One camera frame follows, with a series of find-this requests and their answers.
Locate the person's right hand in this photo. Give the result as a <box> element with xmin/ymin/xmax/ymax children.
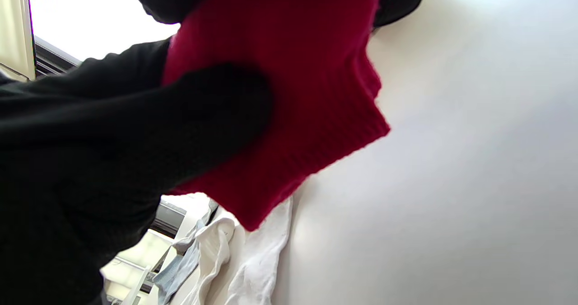
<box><xmin>120</xmin><ymin>0</ymin><xmax>429</xmax><ymax>28</ymax></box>

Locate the person's left hand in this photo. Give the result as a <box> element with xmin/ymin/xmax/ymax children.
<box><xmin>0</xmin><ymin>38</ymin><xmax>274</xmax><ymax>305</ymax></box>

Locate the light blue sock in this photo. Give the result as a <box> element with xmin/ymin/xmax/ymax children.
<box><xmin>153</xmin><ymin>239</ymin><xmax>202</xmax><ymax>305</ymax></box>

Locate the white sock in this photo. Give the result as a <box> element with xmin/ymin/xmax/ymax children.
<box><xmin>225</xmin><ymin>196</ymin><xmax>294</xmax><ymax>305</ymax></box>
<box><xmin>178</xmin><ymin>217</ymin><xmax>236</xmax><ymax>305</ymax></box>

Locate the dark window frame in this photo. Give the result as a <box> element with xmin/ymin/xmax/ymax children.
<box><xmin>27</xmin><ymin>0</ymin><xmax>84</xmax><ymax>79</ymax></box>

